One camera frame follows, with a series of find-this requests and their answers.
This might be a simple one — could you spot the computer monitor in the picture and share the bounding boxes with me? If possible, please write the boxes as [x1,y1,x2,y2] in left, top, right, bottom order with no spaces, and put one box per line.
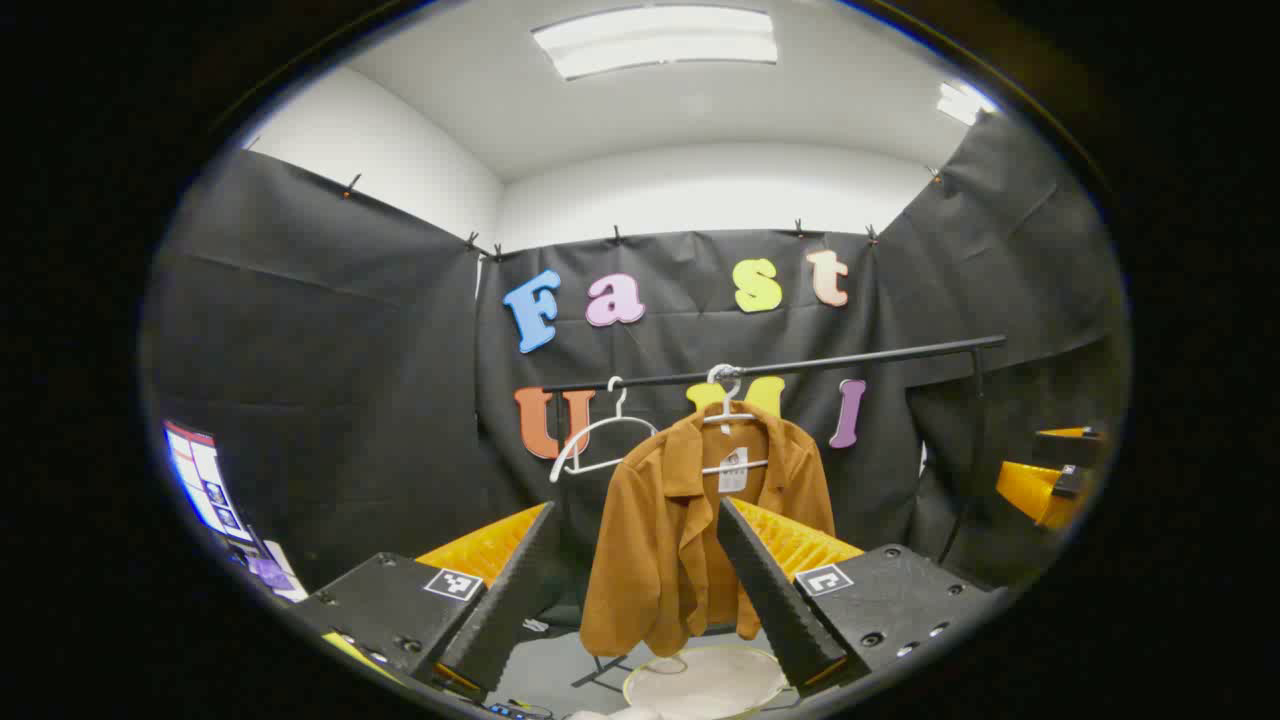
[163,420,256,546]

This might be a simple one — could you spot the black clothes rack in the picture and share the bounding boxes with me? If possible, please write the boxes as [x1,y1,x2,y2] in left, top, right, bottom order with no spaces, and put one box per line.
[540,335,1008,691]

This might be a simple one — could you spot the white side desk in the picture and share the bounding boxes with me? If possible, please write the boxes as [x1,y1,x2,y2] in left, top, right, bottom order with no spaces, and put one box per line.
[262,540,311,603]

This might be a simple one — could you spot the white laundry hamper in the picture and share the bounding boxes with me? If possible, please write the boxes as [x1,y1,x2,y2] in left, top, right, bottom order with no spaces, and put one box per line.
[622,642,791,720]

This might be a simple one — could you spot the black backdrop cloth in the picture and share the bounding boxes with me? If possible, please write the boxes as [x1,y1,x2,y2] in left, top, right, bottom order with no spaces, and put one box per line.
[145,110,1131,601]

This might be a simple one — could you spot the rectangular ceiling light panel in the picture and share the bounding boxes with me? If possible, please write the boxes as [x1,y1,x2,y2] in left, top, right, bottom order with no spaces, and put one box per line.
[530,5,779,81]
[937,82,1001,126]

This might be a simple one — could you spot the white clothes hanger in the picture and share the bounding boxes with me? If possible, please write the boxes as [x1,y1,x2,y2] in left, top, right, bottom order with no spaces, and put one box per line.
[548,376,661,485]
[700,363,771,477]

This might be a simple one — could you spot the brown shirt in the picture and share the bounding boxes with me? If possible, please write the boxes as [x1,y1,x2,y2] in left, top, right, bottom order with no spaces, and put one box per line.
[580,402,837,658]

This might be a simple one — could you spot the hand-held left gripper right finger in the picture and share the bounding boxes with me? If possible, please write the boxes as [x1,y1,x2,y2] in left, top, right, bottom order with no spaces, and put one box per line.
[714,496,1001,691]

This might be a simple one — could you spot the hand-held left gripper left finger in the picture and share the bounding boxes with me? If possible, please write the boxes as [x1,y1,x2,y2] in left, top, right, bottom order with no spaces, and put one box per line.
[290,500,563,701]

